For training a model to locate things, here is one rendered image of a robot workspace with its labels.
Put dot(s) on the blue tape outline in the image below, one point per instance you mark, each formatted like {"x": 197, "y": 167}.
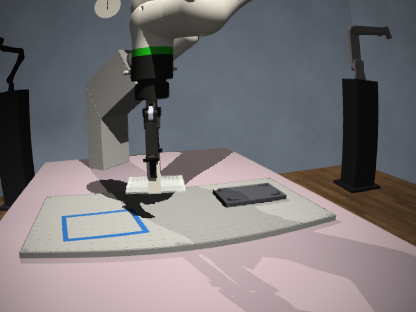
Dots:
{"x": 133, "y": 213}

